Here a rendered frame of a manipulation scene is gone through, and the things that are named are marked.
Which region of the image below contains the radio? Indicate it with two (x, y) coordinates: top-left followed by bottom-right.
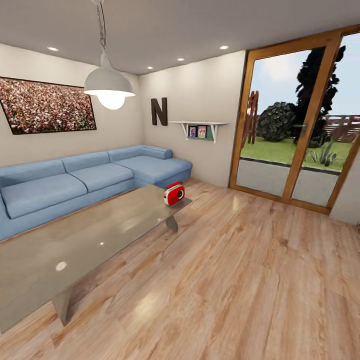
(163, 183), (185, 206)

